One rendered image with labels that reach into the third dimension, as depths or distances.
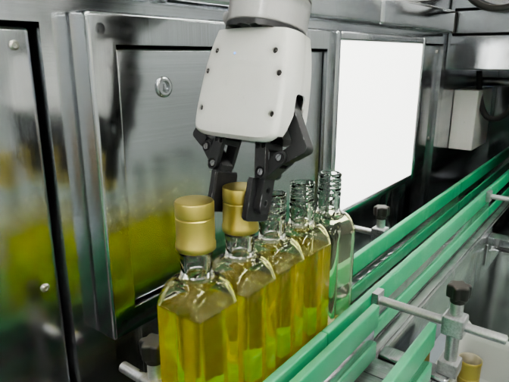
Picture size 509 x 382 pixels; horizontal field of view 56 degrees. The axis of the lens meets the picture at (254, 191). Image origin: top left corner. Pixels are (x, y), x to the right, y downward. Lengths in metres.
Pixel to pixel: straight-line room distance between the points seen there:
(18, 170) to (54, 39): 0.13
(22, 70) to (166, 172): 0.18
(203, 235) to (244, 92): 0.13
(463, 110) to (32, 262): 1.33
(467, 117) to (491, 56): 0.23
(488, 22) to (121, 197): 1.15
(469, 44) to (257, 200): 1.11
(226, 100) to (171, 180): 0.16
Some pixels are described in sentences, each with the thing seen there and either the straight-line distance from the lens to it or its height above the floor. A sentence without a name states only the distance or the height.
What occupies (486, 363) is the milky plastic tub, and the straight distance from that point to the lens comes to 0.91.
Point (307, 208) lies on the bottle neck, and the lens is 0.54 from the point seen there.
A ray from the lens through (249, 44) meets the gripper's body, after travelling 0.44.
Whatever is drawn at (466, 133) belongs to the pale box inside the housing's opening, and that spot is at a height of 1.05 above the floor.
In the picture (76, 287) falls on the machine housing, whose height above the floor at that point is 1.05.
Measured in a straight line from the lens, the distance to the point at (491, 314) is 1.61.
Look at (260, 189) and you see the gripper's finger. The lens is 0.43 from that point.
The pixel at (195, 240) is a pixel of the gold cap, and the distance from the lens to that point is 0.41.
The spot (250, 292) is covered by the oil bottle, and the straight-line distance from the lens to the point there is 0.46.
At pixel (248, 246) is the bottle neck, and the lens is 0.46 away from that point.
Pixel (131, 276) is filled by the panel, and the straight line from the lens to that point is 0.55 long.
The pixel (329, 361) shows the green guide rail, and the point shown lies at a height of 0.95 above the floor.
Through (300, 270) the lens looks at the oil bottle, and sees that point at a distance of 0.53.
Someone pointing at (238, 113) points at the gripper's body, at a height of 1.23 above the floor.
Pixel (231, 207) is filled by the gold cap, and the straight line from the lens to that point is 0.44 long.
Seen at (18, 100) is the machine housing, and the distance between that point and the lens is 0.49.
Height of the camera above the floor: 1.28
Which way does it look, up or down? 16 degrees down
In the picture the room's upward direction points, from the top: straight up
